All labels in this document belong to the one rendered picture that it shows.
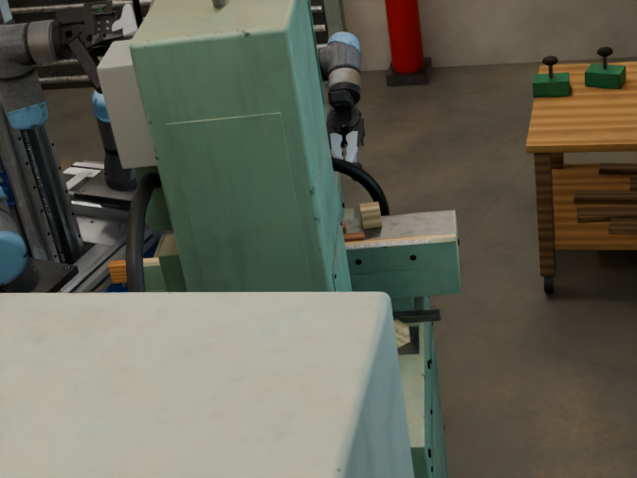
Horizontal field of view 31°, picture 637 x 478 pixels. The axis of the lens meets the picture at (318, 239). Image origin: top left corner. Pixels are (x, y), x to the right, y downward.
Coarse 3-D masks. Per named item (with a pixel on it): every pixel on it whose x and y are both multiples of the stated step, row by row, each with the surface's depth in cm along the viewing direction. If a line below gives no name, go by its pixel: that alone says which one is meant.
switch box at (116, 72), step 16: (112, 48) 163; (128, 48) 162; (112, 64) 158; (128, 64) 157; (112, 80) 158; (128, 80) 158; (112, 96) 160; (128, 96) 160; (112, 112) 161; (128, 112) 161; (112, 128) 162; (128, 128) 162; (144, 128) 162; (128, 144) 163; (144, 144) 163; (128, 160) 165; (144, 160) 165
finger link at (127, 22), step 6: (126, 6) 198; (126, 12) 198; (132, 12) 197; (120, 18) 199; (126, 18) 198; (132, 18) 197; (114, 24) 200; (120, 24) 199; (126, 24) 198; (132, 24) 197; (114, 30) 200; (126, 30) 197; (132, 30) 196; (126, 36) 197; (132, 36) 197
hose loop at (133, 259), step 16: (144, 176) 169; (144, 192) 164; (144, 208) 162; (128, 224) 160; (144, 224) 160; (128, 240) 158; (128, 256) 157; (128, 272) 156; (128, 288) 156; (144, 288) 157
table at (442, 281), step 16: (352, 224) 227; (384, 224) 225; (400, 224) 224; (416, 224) 223; (432, 224) 222; (448, 224) 222; (160, 240) 232; (384, 272) 210; (400, 272) 210; (416, 272) 210; (432, 272) 209; (448, 272) 209; (352, 288) 213; (368, 288) 212; (384, 288) 212; (400, 288) 212; (416, 288) 212; (432, 288) 211; (448, 288) 211
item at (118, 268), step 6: (432, 234) 211; (366, 240) 213; (372, 240) 213; (144, 258) 219; (150, 258) 219; (114, 264) 219; (120, 264) 218; (114, 270) 219; (120, 270) 219; (114, 276) 220; (120, 276) 219; (126, 276) 219; (114, 282) 220; (120, 282) 220; (126, 282) 220
